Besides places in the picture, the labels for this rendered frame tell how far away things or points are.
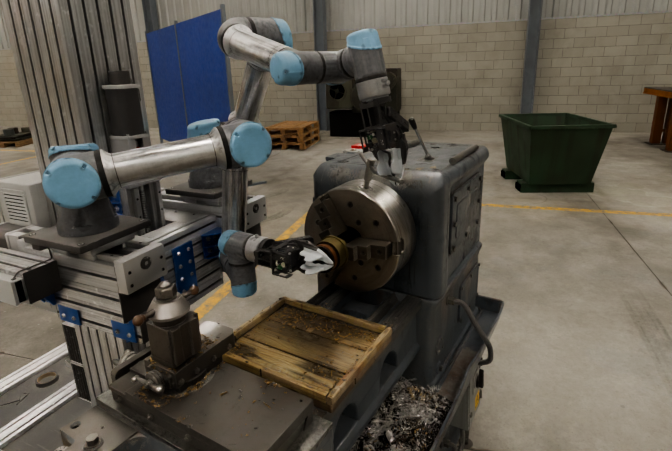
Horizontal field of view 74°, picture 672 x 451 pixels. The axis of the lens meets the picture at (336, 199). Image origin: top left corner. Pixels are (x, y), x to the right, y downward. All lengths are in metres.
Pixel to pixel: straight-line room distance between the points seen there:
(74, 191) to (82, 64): 0.50
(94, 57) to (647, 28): 10.99
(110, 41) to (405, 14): 10.11
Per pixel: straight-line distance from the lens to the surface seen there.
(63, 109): 1.58
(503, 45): 11.21
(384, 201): 1.24
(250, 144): 1.18
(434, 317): 1.48
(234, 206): 1.38
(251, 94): 1.56
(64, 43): 1.53
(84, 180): 1.16
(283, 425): 0.87
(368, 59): 1.04
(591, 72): 11.44
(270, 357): 1.17
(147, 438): 1.02
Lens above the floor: 1.56
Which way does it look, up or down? 16 degrees down
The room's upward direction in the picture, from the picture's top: 2 degrees counter-clockwise
